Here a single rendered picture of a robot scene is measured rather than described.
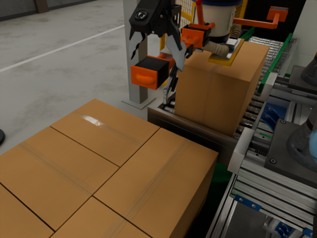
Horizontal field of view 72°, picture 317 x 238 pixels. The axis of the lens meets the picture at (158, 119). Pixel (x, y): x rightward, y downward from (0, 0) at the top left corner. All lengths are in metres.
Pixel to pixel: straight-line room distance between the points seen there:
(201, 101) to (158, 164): 0.45
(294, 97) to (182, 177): 0.63
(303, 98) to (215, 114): 0.46
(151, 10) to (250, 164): 0.50
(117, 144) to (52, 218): 0.50
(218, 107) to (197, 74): 0.22
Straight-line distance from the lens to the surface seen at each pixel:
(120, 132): 1.39
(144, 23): 0.46
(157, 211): 1.05
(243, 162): 0.71
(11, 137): 2.52
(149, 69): 0.55
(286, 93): 1.12
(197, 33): 0.85
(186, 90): 1.34
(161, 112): 1.44
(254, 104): 1.83
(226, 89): 1.24
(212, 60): 1.00
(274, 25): 1.14
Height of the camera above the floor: 1.47
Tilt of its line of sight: 38 degrees down
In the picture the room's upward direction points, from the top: 2 degrees clockwise
